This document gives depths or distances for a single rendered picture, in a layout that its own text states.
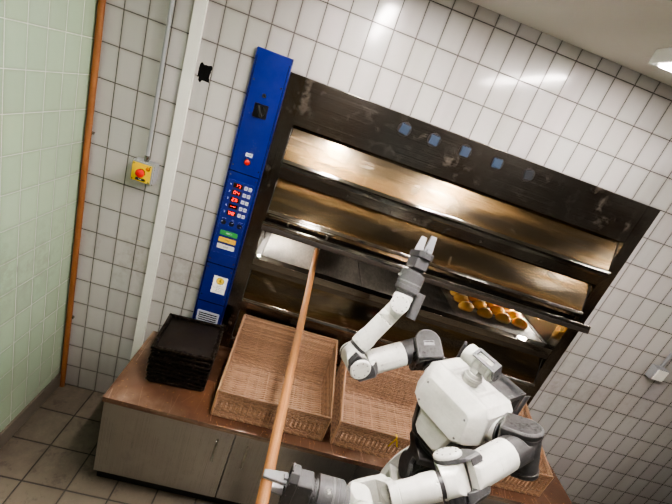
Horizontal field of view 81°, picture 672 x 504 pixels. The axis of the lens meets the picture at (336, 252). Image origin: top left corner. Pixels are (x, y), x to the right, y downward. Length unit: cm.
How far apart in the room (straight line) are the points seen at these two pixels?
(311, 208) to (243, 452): 121
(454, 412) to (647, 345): 178
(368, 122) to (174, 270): 126
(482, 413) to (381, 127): 126
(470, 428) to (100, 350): 209
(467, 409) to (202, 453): 131
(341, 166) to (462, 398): 115
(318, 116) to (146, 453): 178
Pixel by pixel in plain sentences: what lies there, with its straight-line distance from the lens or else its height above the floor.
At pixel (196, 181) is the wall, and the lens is 206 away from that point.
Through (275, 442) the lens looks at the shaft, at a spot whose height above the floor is 120.
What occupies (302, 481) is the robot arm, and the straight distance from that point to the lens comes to 111.
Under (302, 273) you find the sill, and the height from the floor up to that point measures 118.
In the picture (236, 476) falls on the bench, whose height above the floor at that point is 28.
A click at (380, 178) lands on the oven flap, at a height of 179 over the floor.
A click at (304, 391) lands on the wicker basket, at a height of 59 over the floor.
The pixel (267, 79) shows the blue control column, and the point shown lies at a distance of 190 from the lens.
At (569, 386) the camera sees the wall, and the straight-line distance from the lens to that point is 290.
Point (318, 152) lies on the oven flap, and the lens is 193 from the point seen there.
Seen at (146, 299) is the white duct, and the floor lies 76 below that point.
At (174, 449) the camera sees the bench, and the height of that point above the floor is 36.
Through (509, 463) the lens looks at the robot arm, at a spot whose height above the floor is 136.
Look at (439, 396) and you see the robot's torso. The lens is 141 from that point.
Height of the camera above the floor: 208
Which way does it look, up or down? 21 degrees down
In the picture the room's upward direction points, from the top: 20 degrees clockwise
